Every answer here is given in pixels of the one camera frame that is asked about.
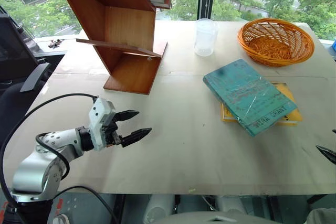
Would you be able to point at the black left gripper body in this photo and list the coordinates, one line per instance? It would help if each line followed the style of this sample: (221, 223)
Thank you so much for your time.
(111, 132)

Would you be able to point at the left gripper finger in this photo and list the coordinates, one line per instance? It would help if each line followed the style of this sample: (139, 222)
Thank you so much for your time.
(136, 135)
(127, 115)

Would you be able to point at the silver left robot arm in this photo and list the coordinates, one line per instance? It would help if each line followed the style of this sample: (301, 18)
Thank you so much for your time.
(31, 166)

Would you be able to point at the yellow book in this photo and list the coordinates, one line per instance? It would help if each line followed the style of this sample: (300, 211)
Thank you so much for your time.
(292, 116)

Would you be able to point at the brown wooden bookshelf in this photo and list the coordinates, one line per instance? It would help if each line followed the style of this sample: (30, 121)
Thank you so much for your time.
(126, 35)

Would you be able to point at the teal book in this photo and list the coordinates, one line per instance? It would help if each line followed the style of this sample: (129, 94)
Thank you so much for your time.
(249, 95)

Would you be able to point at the blue box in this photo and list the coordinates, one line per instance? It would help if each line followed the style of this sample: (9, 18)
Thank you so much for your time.
(334, 45)

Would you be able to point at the dark key bunch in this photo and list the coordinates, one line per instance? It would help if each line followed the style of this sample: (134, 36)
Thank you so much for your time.
(55, 43)

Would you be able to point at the black office chair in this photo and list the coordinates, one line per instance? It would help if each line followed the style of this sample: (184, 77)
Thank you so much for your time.
(15, 98)

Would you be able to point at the orange wicker basket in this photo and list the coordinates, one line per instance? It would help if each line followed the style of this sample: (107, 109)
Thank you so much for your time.
(275, 43)

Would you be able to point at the grey robot torso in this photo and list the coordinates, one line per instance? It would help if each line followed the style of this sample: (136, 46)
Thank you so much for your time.
(210, 217)

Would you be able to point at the clear plastic beaker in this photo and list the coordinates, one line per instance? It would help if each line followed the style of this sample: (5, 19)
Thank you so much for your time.
(206, 37)

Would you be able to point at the black monitor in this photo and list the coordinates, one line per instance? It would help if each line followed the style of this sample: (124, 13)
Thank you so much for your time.
(13, 51)

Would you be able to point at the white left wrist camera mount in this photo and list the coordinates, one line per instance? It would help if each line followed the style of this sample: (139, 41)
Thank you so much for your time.
(98, 119)

